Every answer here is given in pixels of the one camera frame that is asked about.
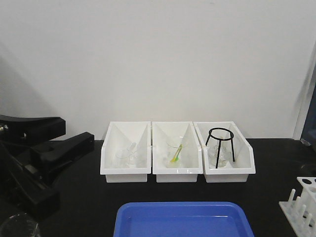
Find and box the right white storage bin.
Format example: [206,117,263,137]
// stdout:
[194,121,256,183]

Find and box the middle white storage bin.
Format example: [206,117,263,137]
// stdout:
[152,121,203,183]

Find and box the black wire tripod stand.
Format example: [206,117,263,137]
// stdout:
[205,127,236,169]

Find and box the glass beaker in middle bin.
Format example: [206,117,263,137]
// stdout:
[162,136,189,168]

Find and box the glassware in left bin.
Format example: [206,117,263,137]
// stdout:
[114,142,146,168]

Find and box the left white storage bin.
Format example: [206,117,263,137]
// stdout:
[100,121,152,183]

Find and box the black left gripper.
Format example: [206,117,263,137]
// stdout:
[0,115,94,218]

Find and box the yellow green dropper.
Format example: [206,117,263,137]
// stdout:
[170,144,183,162]

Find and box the white storage bin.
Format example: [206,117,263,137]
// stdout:
[194,121,256,183]
[100,121,152,183]
[152,121,203,183]

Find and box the glass flask in right bin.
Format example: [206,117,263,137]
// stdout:
[208,142,232,168]

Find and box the white test tube rack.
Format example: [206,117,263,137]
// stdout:
[279,177,316,237]

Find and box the blue plastic tray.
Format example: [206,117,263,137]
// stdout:
[113,201,254,237]

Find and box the clear glass beaker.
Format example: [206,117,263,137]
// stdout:
[0,213,41,237]

